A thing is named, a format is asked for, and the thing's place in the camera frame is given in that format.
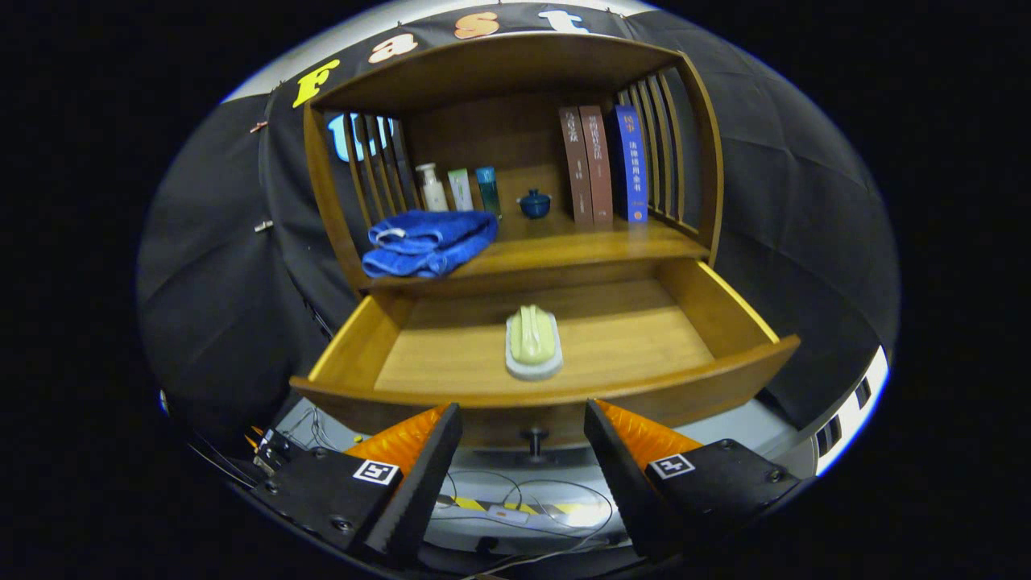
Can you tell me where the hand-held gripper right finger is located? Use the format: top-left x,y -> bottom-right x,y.
584,399 -> 802,565

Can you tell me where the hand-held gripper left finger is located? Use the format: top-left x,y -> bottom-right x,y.
251,403 -> 464,569

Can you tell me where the wooden drawer with black knob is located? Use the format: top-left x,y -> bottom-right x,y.
288,258 -> 802,466

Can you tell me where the wooden countertop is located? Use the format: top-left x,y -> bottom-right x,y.
360,211 -> 711,292

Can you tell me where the wooden cabinet with slatted hutch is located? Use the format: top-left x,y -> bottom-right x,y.
302,32 -> 724,303

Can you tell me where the white slotted panel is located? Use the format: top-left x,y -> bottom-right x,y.
814,346 -> 889,478

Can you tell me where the blue folded towel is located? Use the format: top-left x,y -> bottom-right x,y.
361,209 -> 500,280

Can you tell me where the white pump bottle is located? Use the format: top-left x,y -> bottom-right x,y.
416,163 -> 449,213

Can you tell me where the teal bottle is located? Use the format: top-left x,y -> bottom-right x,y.
475,166 -> 502,218

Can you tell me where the brown book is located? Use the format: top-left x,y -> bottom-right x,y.
558,106 -> 594,226
579,105 -> 615,225

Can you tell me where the blue book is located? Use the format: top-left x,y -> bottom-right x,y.
610,105 -> 649,224

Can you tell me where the black backdrop cloth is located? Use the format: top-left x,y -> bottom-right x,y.
135,2 -> 901,468

